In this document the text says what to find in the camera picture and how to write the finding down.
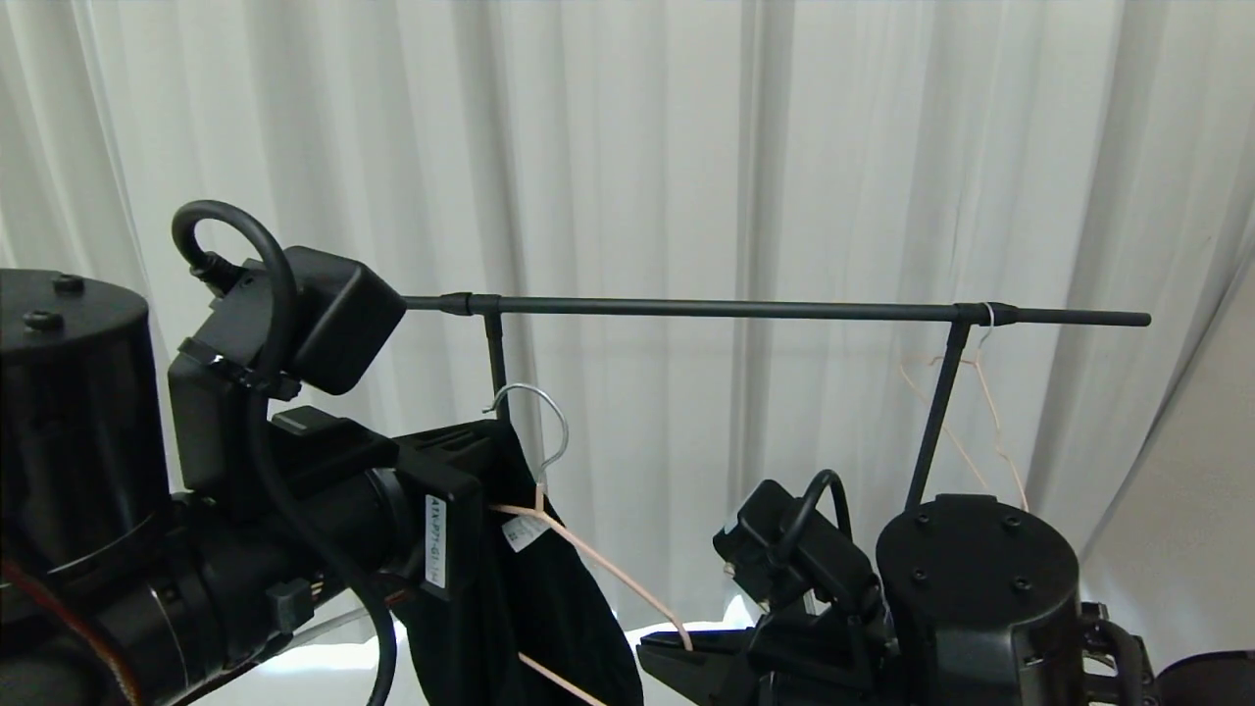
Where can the black garment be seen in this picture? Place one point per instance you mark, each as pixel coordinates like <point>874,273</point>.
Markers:
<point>549,628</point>

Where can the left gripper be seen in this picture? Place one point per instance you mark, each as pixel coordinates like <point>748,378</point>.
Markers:
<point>392,520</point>

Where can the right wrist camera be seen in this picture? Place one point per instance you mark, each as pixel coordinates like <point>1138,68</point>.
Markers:
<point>794,549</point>

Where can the pink clothes hanger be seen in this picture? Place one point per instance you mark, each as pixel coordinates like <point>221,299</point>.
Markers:
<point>995,412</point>
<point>565,429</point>

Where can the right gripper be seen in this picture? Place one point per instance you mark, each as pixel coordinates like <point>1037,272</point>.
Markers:
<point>824,657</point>

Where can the black clothes rack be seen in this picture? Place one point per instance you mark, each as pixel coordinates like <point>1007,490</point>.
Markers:
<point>735,309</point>

